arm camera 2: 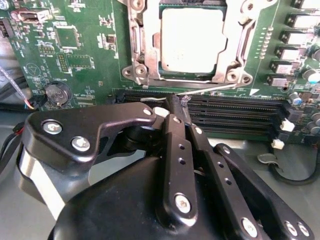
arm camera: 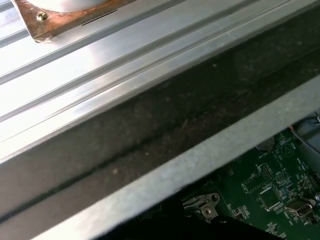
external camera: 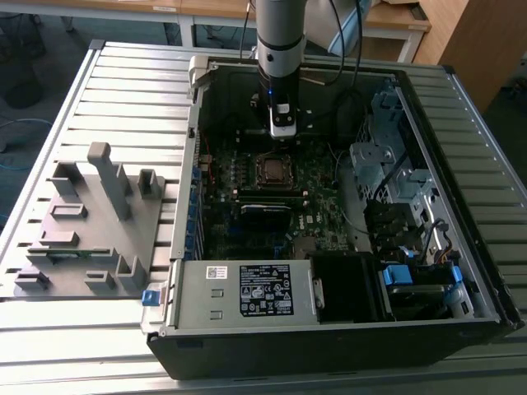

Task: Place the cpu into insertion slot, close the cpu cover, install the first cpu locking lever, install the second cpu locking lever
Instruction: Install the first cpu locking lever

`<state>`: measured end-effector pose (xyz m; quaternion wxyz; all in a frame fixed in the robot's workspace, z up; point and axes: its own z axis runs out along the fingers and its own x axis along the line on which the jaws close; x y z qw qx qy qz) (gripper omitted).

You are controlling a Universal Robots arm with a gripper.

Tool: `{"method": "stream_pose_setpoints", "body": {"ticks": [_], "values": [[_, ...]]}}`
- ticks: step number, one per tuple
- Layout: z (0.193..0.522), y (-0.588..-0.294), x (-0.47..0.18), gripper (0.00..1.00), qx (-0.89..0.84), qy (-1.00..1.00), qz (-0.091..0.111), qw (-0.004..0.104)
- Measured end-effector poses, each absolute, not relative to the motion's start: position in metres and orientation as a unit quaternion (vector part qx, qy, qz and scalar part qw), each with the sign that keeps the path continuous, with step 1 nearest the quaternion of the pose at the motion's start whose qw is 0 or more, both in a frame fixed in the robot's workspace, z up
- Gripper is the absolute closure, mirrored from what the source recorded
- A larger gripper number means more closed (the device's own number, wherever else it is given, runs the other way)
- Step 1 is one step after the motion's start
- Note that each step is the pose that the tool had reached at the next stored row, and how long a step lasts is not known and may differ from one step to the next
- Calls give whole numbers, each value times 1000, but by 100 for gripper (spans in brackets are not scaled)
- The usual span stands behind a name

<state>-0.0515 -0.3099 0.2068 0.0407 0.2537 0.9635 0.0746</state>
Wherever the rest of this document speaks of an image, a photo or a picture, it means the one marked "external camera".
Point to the silver CPU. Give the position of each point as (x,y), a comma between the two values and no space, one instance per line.
(275,170)

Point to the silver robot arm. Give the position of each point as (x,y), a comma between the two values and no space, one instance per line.
(280,41)

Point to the CPU socket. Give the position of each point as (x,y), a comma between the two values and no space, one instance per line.
(276,186)

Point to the black RAM slot bank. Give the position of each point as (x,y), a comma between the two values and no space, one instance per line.
(269,193)

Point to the metal drive cage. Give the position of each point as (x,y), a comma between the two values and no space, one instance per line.
(364,154)

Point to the green motherboard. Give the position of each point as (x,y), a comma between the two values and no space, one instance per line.
(325,214)

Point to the black graphics card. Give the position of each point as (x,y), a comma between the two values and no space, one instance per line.
(263,222)

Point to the chipset heatsink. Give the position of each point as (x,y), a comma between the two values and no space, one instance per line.
(304,246)

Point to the wooden cabinet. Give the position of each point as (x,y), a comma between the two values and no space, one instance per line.
(486,41)

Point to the blue disk carrier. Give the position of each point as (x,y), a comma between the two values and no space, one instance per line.
(397,275)

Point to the grey power supply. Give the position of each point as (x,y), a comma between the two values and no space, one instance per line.
(193,296)

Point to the grey parts rack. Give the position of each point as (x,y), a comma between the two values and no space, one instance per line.
(103,230)

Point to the blue case latch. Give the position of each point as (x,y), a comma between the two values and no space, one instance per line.
(149,298)

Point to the black hard disk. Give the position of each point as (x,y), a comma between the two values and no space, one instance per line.
(416,300)

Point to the blue plastic clip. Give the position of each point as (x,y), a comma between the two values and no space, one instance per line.
(456,275)

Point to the black office chair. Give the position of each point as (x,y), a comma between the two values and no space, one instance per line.
(20,61)

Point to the black PC case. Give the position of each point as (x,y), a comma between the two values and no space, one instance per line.
(329,354)

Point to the green RAM stick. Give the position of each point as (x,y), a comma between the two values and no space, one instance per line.
(68,255)

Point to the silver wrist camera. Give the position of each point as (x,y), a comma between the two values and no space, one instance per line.
(283,123)

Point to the wooden desk white frame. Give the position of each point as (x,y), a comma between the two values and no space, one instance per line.
(218,8)
(82,6)

